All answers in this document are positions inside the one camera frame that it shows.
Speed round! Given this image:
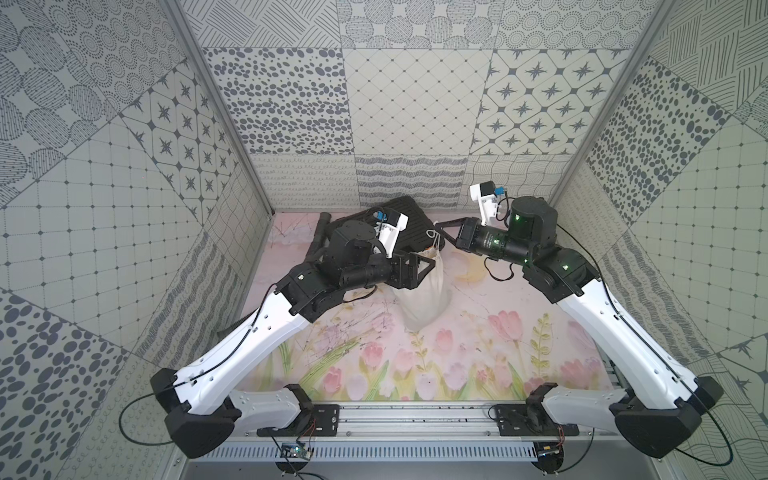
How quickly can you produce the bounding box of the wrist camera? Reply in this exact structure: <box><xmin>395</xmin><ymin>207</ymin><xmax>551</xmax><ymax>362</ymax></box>
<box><xmin>373</xmin><ymin>208</ymin><xmax>409</xmax><ymax>258</ymax></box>
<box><xmin>469</xmin><ymin>180</ymin><xmax>511</xmax><ymax>227</ymax></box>

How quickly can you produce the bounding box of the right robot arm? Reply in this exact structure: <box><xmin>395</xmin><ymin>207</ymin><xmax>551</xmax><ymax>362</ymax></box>
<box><xmin>435</xmin><ymin>196</ymin><xmax>723</xmax><ymax>459</ymax></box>

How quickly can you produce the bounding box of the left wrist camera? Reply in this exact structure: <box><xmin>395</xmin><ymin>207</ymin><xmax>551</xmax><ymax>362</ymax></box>
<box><xmin>373</xmin><ymin>208</ymin><xmax>409</xmax><ymax>258</ymax></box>

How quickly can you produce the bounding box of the black plastic tool case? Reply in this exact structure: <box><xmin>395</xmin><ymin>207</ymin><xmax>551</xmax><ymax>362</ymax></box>
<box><xmin>357</xmin><ymin>196</ymin><xmax>435</xmax><ymax>252</ymax></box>

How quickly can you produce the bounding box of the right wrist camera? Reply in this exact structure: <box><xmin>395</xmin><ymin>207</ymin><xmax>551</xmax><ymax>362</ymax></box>
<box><xmin>469</xmin><ymin>180</ymin><xmax>511</xmax><ymax>227</ymax></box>

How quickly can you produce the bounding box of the pink floral table mat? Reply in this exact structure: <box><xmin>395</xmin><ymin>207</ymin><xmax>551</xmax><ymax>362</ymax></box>
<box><xmin>239</xmin><ymin>245</ymin><xmax>612</xmax><ymax>402</ymax></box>

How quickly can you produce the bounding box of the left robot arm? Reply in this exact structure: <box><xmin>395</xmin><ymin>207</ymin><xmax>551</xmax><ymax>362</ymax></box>
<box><xmin>151</xmin><ymin>212</ymin><xmax>436</xmax><ymax>459</ymax></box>

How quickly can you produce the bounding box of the aluminium mounting rail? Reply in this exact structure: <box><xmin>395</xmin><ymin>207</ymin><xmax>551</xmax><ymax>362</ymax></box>
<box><xmin>158</xmin><ymin>400</ymin><xmax>661</xmax><ymax>445</ymax></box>

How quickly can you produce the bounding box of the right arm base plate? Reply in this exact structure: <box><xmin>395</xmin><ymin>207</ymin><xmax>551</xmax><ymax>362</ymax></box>
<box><xmin>488</xmin><ymin>403</ymin><xmax>580</xmax><ymax>437</ymax></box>

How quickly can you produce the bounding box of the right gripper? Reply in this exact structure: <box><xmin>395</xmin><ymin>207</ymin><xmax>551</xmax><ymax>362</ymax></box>
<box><xmin>434</xmin><ymin>216</ymin><xmax>535</xmax><ymax>268</ymax></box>

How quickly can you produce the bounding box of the white cloth soil bag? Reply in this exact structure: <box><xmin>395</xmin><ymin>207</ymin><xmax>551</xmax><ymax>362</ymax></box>
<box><xmin>394</xmin><ymin>230</ymin><xmax>450</xmax><ymax>332</ymax></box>

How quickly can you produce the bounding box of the black corrugated hose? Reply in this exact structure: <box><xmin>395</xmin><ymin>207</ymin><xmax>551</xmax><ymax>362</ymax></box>
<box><xmin>305</xmin><ymin>211</ymin><xmax>332</xmax><ymax>262</ymax></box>

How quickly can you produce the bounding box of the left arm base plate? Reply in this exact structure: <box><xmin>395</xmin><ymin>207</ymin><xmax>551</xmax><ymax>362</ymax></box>
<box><xmin>257</xmin><ymin>404</ymin><xmax>340</xmax><ymax>438</ymax></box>

